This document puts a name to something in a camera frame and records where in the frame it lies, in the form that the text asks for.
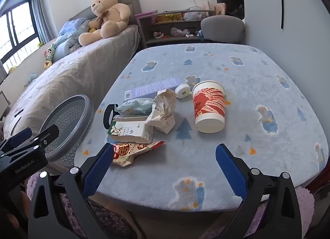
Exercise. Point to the blue patterned pillow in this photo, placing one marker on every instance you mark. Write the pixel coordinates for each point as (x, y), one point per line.
(73, 26)

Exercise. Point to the grey curtain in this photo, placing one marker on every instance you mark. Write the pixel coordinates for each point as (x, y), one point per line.
(3, 70)
(43, 14)

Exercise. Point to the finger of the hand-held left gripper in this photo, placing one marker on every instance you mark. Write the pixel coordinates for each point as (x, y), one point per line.
(47, 135)
(22, 134)

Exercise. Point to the white paper bag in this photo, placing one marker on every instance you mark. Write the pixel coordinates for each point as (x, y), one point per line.
(162, 110)

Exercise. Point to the person's floral pants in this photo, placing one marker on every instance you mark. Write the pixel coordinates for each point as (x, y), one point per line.
(108, 218)

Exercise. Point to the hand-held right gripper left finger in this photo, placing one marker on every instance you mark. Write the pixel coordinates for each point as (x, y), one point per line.
(98, 172)

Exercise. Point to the white paper sheet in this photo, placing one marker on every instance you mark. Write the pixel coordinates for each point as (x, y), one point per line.
(16, 117)

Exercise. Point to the small blue plush toy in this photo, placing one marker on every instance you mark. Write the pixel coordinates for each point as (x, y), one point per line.
(32, 77)

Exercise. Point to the yellow and red plush toy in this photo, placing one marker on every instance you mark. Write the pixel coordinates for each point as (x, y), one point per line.
(47, 64)

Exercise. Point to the grey shelf desk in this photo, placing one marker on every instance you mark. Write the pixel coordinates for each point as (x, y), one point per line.
(165, 40)

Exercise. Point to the small yellow toy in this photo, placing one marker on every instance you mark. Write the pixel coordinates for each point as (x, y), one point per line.
(13, 69)

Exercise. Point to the black pen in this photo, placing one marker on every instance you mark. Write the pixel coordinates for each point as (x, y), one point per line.
(19, 112)

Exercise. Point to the green and white milk carton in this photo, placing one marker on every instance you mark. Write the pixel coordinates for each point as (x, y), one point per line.
(126, 130)

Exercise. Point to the white plastic bag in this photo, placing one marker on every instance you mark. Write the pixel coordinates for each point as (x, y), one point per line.
(194, 15)

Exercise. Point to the grey headboard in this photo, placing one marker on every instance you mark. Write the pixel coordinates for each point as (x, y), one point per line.
(131, 1)

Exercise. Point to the purple cardboard box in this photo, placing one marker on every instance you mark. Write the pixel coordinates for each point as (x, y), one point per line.
(154, 86)

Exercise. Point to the light blue printed blanket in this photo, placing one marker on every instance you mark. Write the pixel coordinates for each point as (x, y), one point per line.
(219, 74)

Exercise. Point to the red snack packet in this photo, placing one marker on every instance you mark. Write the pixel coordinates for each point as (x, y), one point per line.
(131, 153)

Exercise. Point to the light blue wipes packet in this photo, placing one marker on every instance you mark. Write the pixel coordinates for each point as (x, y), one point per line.
(134, 107)

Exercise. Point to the black rectangular block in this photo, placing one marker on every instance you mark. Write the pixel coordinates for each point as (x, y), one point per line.
(105, 117)

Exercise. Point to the light blue quilt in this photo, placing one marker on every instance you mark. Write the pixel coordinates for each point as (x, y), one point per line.
(67, 44)

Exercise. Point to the grey chair back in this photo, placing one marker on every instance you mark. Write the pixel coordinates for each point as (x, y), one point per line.
(221, 28)

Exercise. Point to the purple fuzzy garment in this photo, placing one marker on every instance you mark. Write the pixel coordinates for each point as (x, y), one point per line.
(305, 203)

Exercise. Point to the pink plastic bag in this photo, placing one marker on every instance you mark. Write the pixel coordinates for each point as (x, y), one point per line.
(179, 32)

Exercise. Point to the grey perforated wastebasket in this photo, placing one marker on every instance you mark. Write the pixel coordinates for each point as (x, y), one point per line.
(67, 115)

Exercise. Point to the window with black frame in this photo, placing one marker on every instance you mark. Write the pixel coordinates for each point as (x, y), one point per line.
(20, 30)

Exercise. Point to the bed with grey checked sheet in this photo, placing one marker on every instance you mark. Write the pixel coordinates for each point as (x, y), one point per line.
(77, 74)

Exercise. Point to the white metal frame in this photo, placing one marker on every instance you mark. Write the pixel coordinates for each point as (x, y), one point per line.
(4, 102)

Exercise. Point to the gold shiny packets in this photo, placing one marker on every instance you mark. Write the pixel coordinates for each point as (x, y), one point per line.
(170, 17)

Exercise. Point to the pink storage box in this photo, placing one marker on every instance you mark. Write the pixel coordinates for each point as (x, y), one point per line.
(145, 14)

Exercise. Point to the pink gift bag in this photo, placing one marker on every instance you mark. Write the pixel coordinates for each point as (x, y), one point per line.
(221, 9)

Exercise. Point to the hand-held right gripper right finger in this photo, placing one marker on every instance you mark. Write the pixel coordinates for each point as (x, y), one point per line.
(232, 172)

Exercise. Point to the green hooded plush doll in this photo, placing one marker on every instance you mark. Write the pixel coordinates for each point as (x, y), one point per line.
(49, 52)

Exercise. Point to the blue cloth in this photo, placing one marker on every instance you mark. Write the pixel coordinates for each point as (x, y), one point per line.
(201, 36)

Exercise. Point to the red and white paper cup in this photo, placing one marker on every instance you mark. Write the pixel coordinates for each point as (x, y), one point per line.
(208, 104)

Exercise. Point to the small round white jar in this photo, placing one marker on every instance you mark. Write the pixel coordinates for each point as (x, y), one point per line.
(182, 91)

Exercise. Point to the small cup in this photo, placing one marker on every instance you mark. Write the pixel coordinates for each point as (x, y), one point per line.
(157, 34)

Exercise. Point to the large beige teddy bear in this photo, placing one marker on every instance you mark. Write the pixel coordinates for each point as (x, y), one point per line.
(113, 14)

